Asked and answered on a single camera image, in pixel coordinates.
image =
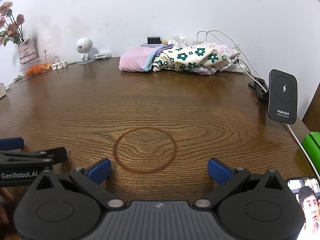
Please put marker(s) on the white power strip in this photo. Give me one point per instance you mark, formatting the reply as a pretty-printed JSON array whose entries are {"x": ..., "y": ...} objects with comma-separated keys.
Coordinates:
[{"x": 237, "y": 68}]

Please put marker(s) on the white plastic clip holder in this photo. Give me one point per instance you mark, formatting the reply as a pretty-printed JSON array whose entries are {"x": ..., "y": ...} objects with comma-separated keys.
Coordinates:
[{"x": 59, "y": 65}]

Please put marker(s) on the white charger plug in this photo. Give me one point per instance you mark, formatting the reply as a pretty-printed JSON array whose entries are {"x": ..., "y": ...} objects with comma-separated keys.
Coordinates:
[{"x": 198, "y": 42}]

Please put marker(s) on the black phone stand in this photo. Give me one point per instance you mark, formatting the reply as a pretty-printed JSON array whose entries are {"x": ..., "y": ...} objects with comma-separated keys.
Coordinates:
[{"x": 260, "y": 92}]

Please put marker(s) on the clear plastic container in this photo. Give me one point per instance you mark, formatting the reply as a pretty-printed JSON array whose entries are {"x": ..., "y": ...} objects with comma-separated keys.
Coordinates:
[{"x": 40, "y": 65}]

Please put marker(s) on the cream floral garment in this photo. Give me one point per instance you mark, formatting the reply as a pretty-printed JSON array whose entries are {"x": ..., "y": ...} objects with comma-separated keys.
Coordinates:
[{"x": 190, "y": 57}]

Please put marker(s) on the smartphone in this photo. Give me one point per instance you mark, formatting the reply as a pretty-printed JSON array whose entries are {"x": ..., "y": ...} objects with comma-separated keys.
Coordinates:
[{"x": 308, "y": 205}]

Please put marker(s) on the white robot-shaped camera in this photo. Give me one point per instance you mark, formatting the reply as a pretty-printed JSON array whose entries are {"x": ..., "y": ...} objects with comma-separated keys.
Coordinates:
[{"x": 84, "y": 46}]

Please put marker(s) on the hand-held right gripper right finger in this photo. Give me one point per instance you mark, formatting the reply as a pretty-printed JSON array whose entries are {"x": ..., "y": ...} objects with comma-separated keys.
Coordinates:
[{"x": 220, "y": 171}]

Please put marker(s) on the dried rose bouquet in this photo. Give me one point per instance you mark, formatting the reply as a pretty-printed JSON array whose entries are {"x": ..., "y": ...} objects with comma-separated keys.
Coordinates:
[{"x": 11, "y": 27}]

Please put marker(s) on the pink mesh tank top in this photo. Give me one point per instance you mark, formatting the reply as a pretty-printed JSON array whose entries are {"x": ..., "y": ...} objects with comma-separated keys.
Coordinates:
[{"x": 135, "y": 60}]

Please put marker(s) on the thin metal stick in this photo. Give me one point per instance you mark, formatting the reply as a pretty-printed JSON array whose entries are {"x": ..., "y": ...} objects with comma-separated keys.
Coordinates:
[{"x": 45, "y": 56}]

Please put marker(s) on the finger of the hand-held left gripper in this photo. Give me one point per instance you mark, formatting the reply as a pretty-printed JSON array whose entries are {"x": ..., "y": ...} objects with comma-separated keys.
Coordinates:
[
  {"x": 50, "y": 154},
  {"x": 11, "y": 143}
]

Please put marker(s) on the pile of small oranges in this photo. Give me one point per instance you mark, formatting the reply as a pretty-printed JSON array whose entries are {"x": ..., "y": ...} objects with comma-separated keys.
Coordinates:
[{"x": 35, "y": 70}]

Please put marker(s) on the white tissue box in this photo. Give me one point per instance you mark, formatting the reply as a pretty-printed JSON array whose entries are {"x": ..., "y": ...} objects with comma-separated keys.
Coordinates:
[{"x": 2, "y": 90}]

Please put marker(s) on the green plastic object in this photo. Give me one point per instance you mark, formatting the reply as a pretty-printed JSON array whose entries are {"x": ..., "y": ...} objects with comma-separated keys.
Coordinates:
[{"x": 311, "y": 143}]

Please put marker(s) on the cardboard box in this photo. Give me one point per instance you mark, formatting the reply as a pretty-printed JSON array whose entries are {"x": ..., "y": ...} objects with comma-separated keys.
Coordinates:
[{"x": 313, "y": 110}]

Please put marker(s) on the white flat plastic holder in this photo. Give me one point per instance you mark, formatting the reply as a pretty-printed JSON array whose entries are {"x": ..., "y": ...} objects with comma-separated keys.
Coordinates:
[{"x": 102, "y": 55}]

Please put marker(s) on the pink floral white dress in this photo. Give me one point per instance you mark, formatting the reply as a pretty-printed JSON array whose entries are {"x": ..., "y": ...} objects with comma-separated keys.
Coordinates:
[{"x": 220, "y": 47}]

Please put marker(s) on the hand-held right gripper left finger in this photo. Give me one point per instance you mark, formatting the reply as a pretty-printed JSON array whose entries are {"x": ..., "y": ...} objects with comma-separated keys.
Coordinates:
[{"x": 100, "y": 171}]

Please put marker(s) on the small spray bottle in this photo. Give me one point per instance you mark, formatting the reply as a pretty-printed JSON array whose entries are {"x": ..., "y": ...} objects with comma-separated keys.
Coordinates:
[{"x": 237, "y": 43}]

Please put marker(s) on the white crumpled tissue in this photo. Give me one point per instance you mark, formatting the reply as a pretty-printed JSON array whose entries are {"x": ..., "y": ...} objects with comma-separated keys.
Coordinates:
[{"x": 177, "y": 40}]

